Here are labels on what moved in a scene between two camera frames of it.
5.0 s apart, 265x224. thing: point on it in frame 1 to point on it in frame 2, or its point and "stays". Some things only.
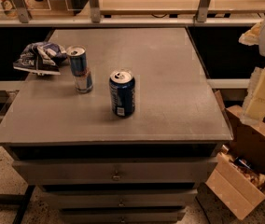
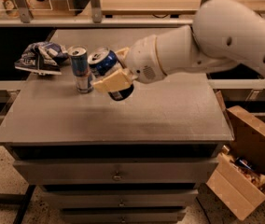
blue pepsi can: x=122 y=92 to x=103 y=61
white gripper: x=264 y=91 to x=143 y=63
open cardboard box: x=250 y=168 stays
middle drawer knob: x=121 y=205 stays
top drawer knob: x=116 y=177 stays
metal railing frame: x=23 y=19 stays
